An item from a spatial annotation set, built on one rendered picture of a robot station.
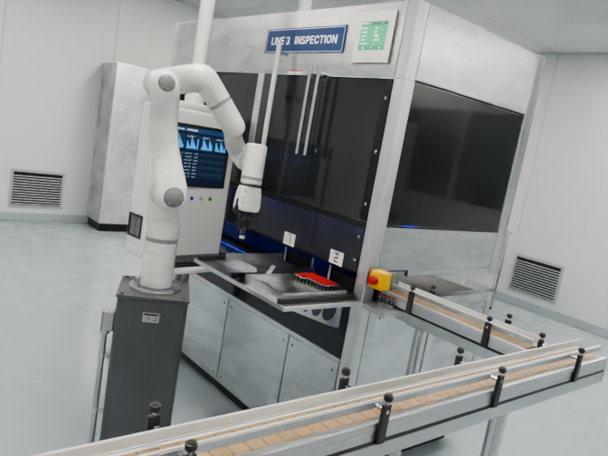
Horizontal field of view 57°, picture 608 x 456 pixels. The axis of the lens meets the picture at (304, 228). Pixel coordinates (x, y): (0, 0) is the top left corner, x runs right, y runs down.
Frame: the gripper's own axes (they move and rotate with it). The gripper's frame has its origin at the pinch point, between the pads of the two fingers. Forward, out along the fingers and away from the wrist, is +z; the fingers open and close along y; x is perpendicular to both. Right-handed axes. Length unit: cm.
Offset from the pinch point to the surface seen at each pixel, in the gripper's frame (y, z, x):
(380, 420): 33, 30, 107
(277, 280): -27.1, 23.2, -7.0
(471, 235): -114, -9, 29
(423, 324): -58, 27, 50
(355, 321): -48, 34, 23
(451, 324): -57, 24, 63
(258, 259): -41, 20, -41
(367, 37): -40, -84, 10
